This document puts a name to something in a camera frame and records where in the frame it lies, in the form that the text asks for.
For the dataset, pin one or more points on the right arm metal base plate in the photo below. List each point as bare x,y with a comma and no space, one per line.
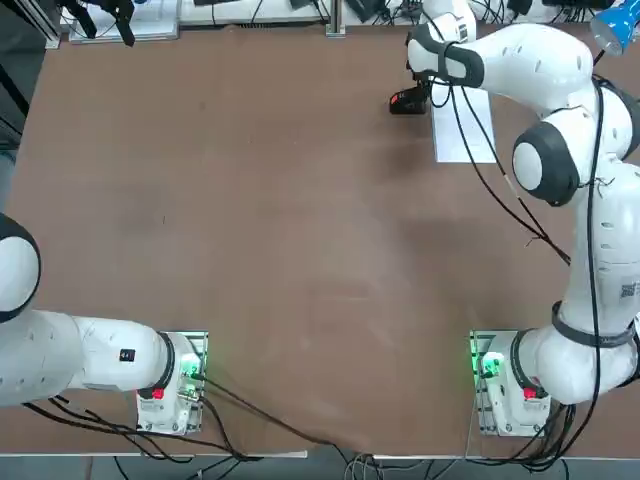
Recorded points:
482,350

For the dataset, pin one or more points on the black stapler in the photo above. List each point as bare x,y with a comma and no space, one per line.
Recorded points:
407,105

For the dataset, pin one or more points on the black stand leg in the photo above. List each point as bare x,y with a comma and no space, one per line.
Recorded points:
12,95

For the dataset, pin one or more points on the blue desk lamp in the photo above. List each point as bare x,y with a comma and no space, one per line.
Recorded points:
615,25

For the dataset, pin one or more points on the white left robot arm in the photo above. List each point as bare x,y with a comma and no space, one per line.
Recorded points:
75,355

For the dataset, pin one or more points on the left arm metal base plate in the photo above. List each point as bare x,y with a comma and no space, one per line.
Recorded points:
200,345

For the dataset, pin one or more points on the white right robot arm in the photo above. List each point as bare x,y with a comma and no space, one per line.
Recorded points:
540,55

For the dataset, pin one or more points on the white paper sheet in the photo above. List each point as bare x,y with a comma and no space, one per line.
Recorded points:
455,145

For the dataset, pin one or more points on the large black power adapter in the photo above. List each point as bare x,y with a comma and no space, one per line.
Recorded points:
575,3

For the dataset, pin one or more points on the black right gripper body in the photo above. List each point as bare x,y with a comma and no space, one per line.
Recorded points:
422,80

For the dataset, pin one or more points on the aluminium rail post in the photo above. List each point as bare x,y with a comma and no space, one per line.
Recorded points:
336,20

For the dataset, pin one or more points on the white document tray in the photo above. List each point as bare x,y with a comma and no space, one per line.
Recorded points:
155,20

